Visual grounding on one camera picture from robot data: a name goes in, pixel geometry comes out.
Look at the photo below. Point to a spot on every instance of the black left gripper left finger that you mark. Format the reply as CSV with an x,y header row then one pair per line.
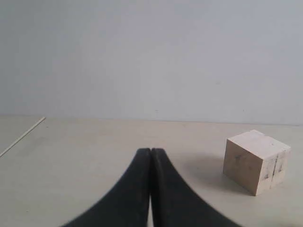
x,y
127,203

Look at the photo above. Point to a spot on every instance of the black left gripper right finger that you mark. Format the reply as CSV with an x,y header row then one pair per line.
x,y
174,203

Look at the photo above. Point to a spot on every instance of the largest wooden cube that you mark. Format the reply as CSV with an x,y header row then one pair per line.
x,y
255,161

